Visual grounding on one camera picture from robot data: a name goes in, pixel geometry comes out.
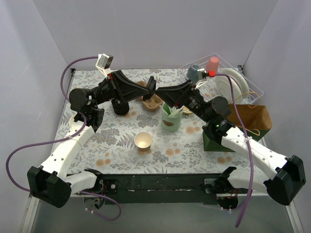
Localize brown paper coffee cup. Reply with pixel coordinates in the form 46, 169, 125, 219
134, 132, 152, 151

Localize green paper bag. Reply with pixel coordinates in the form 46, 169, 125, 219
203, 104, 272, 153

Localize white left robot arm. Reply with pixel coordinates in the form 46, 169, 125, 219
27, 70, 156, 208

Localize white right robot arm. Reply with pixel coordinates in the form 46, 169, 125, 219
155, 81, 306, 206

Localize blue yellow patterned bowl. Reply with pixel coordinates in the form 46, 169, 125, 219
183, 106, 192, 114

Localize paper wrapped straw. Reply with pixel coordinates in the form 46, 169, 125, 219
168, 108, 183, 117

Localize brown cardboard cup carrier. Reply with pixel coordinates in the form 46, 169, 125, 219
136, 94, 163, 112

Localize stack of black lids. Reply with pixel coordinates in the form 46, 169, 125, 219
111, 100, 130, 116

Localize teal mug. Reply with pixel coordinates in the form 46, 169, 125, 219
187, 64, 201, 83

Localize green straw holder cup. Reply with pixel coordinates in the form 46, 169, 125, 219
160, 103, 182, 133

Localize white plate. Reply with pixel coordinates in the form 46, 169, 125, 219
223, 68, 250, 99
215, 76, 242, 102

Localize pink plastic cup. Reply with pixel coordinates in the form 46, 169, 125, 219
206, 56, 219, 73

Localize stack of brown paper cups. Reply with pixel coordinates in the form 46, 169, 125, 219
69, 114, 76, 127

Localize floral tablecloth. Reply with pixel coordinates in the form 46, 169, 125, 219
69, 100, 249, 174

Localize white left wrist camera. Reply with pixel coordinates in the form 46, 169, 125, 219
95, 53, 114, 77

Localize white wire dish rack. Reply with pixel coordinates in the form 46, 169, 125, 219
179, 53, 263, 105

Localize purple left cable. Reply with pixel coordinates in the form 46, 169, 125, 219
5, 56, 121, 221

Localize purple cable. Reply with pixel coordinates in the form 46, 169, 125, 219
5, 56, 121, 221
215, 72, 255, 228

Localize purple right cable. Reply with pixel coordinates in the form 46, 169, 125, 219
215, 72, 255, 228

